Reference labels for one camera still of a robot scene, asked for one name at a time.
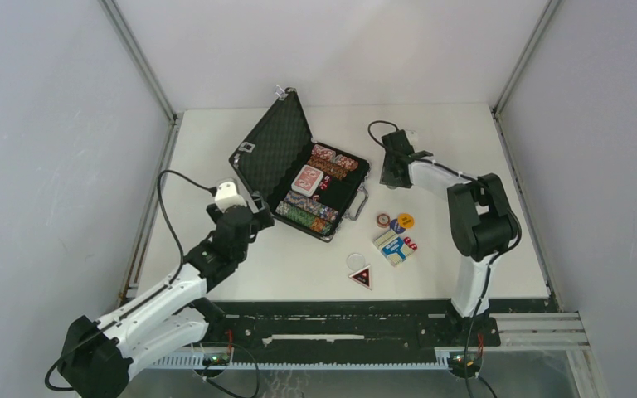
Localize orange blind button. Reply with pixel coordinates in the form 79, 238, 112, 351
396, 213, 415, 230

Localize red playing card deck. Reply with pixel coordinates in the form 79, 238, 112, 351
290, 165, 324, 197

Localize red dice group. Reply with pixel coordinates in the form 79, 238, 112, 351
403, 237, 418, 250

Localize black mounting rail base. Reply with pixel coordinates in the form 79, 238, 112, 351
118, 298, 502, 366

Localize white dealer button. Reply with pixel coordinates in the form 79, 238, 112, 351
346, 253, 366, 271

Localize black aluminium poker case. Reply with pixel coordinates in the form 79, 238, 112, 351
229, 87, 371, 242

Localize blue playing card box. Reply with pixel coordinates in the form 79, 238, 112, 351
372, 230, 415, 266

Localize purple blind button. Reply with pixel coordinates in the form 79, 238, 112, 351
389, 219, 406, 234

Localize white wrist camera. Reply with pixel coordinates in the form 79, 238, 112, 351
404, 130, 419, 146
214, 177, 247, 212

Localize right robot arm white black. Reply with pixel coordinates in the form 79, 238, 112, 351
377, 129, 522, 345

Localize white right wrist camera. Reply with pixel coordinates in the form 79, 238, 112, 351
404, 130, 419, 146

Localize green chip row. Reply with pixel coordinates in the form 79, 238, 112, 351
275, 201, 332, 235

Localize orange chip row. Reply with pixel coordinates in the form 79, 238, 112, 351
307, 156, 349, 180

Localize red-white chip row top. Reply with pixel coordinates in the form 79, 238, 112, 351
311, 144, 359, 171

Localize left black cable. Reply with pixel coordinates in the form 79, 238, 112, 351
43, 169, 216, 394

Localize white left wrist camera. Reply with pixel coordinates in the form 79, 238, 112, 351
214, 177, 247, 212

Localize red black triangle card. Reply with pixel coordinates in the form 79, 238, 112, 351
348, 265, 372, 289

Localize blue-white chip row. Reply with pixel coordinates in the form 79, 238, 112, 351
284, 191, 338, 222

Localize red dice in case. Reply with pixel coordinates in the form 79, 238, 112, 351
318, 175, 332, 191

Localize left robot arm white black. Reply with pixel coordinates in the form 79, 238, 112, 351
50, 182, 274, 397

